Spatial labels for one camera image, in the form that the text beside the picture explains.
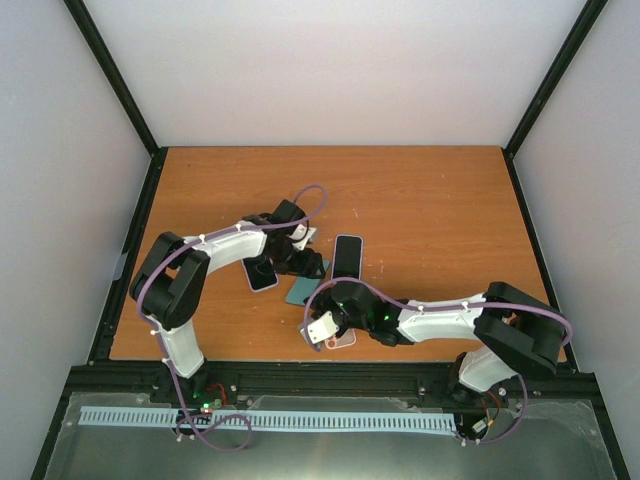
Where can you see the black screen phone blue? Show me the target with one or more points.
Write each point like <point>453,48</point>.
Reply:
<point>348,257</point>

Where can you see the light blue cable duct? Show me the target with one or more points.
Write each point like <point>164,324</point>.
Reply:
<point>273,421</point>

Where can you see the black phone face up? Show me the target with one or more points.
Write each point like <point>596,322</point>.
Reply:
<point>261,277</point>

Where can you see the teal green phone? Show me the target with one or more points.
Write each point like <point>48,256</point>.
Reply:
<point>301,290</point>

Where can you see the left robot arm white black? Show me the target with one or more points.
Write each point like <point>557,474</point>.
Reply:
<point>168,285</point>

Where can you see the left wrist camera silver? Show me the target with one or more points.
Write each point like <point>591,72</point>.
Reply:
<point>302,236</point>

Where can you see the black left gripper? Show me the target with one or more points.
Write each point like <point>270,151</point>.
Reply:
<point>306,266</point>

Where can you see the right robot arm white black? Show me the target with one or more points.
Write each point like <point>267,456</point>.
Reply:
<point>520,335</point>

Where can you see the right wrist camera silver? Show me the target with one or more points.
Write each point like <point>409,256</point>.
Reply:
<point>319,330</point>

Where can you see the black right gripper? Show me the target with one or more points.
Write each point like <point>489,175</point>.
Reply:
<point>320,304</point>

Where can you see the pink phone case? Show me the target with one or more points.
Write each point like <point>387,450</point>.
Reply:
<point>347,339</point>

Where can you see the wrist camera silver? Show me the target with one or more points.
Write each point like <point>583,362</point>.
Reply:
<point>302,236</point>
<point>319,330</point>

